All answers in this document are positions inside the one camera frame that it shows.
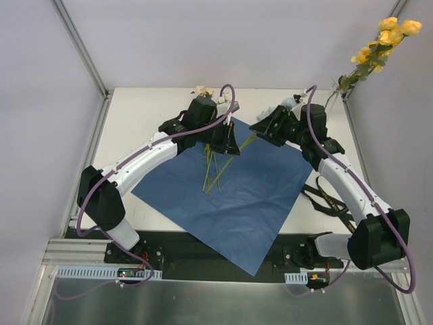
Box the blue flower bunch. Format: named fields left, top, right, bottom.
left=205, top=95, right=298, bottom=196

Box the blue wrapping paper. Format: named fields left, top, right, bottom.
left=125, top=121, right=312, bottom=275

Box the black ribbon gold lettering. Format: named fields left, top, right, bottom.
left=301, top=177, right=356, bottom=234

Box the yellow flower bunch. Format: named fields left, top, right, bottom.
left=324, top=16, right=423, bottom=109

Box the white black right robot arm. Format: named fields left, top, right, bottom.
left=250, top=104, right=410, bottom=269

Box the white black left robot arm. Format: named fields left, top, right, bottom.
left=77, top=96, right=240, bottom=263

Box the clear glass vase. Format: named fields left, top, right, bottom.
left=324, top=83, right=340, bottom=118

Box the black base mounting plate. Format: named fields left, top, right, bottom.
left=64, top=226, right=344, bottom=282

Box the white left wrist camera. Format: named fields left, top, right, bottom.
left=216, top=96, right=240, bottom=118

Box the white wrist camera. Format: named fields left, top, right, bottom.
left=290, top=89, right=308, bottom=111
left=216, top=96, right=240, bottom=118

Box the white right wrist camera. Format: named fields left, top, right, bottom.
left=290, top=89, right=308, bottom=111

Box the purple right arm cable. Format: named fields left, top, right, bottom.
left=306, top=84, right=416, bottom=295

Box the left aluminium table rail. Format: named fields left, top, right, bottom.
left=60, top=89, right=114, bottom=239

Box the left aluminium frame post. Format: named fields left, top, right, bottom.
left=50, top=0, right=114, bottom=100

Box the aluminium frame post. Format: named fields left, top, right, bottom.
left=50, top=0, right=114, bottom=100
left=341, top=0, right=412, bottom=101

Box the right white cable duct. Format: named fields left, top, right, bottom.
left=284, top=272, right=309, bottom=285

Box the white cable duct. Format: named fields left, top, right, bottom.
left=57, top=265, right=162, bottom=281
left=284, top=272, right=309, bottom=285

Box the right aluminium frame post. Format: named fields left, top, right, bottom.
left=341, top=0, right=412, bottom=101

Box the front aluminium rail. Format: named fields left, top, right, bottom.
left=42, top=236, right=407, bottom=272

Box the left white cable duct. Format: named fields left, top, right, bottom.
left=57, top=265, right=162, bottom=281

